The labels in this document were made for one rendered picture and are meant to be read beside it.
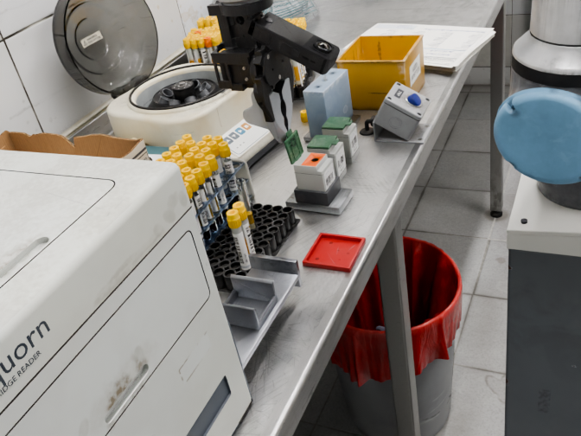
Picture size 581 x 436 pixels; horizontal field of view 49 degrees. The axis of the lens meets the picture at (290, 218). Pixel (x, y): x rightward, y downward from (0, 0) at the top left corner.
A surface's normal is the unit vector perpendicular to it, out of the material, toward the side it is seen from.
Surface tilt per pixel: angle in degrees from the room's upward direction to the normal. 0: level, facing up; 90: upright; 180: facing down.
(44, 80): 90
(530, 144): 99
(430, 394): 94
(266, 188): 0
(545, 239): 90
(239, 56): 90
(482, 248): 0
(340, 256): 0
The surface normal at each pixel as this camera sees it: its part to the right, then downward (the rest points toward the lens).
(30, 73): 0.90, 0.10
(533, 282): -0.39, 0.57
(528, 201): -0.24, -0.82
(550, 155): -0.54, 0.65
